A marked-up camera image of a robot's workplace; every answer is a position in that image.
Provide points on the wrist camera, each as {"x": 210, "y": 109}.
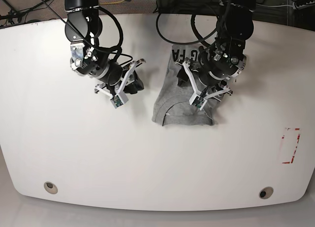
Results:
{"x": 197, "y": 101}
{"x": 119, "y": 100}

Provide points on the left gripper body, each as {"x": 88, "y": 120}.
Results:
{"x": 218, "y": 62}

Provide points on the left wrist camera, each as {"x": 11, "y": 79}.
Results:
{"x": 197, "y": 101}

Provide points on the right table grommet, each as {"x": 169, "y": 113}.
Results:
{"x": 266, "y": 193}

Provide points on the red tape rectangle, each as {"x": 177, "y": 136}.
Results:
{"x": 289, "y": 144}

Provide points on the grey T-shirt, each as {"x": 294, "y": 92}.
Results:
{"x": 172, "y": 104}

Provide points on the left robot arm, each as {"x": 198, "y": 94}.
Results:
{"x": 235, "y": 21}

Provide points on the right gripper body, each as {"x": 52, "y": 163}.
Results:
{"x": 112, "y": 77}

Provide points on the table grommet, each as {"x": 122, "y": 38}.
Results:
{"x": 266, "y": 193}
{"x": 50, "y": 188}

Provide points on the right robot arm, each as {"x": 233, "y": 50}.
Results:
{"x": 83, "y": 28}

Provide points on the left table grommet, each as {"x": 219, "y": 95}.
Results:
{"x": 50, "y": 188}

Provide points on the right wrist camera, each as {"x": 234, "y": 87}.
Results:
{"x": 119, "y": 100}

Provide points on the white power strip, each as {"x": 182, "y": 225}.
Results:
{"x": 302, "y": 4}

